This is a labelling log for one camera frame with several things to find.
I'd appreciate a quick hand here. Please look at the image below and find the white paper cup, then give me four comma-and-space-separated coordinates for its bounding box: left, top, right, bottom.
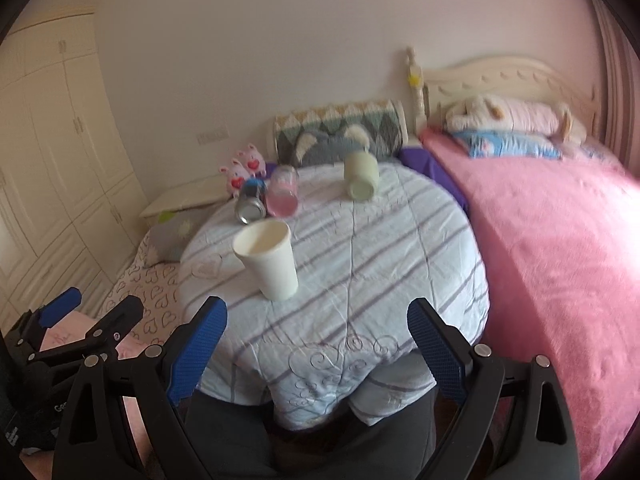
232, 219, 298, 301

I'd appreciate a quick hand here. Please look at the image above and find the pale green cup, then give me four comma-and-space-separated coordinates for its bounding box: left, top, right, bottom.
344, 151, 380, 202

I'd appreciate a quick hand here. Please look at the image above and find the pink floral quilt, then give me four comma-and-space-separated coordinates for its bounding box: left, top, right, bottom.
21, 311, 171, 479

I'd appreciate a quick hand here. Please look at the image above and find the heart patterned sheet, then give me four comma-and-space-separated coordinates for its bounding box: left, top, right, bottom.
98, 235, 183, 344

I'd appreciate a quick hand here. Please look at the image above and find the dark trousers leg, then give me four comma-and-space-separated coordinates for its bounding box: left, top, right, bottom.
184, 390, 437, 479

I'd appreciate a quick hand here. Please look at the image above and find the grey flower pillow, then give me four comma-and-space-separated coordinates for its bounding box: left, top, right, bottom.
144, 206, 216, 268

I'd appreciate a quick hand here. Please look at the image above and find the white wardrobe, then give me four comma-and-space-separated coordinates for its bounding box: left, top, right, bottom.
1, 14, 148, 328

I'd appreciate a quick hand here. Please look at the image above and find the pink fleece blanket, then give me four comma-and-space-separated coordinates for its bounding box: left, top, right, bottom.
420, 130, 639, 479

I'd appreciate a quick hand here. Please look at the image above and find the blue metal can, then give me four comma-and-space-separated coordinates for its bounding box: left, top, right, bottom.
234, 178, 267, 224

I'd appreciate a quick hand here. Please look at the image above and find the pink glass jar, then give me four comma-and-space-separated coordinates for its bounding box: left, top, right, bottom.
266, 166, 298, 218

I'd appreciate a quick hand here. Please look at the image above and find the rear pink bunny plush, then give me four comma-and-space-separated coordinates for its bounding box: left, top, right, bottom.
236, 144, 267, 178

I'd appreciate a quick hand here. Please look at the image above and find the blue cartoon pillow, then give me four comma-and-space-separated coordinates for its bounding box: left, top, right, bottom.
450, 130, 561, 159

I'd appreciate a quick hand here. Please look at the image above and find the purple cloth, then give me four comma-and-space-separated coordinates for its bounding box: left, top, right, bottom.
397, 146, 469, 214

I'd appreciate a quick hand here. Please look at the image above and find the grey cat plush pillow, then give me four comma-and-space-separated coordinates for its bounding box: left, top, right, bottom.
290, 125, 371, 168

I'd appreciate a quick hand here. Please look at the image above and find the white dog plush toy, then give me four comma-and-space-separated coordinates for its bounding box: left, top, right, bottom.
444, 94, 587, 144

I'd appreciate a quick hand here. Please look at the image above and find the diamond patterned bolster pillow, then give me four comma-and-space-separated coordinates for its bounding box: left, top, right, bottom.
267, 100, 409, 162

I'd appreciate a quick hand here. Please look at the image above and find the cream wooden headboard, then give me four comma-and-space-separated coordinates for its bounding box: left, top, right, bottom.
406, 47, 601, 136

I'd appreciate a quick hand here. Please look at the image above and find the white wall switch panel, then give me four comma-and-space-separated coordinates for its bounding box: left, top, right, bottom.
196, 126, 229, 145

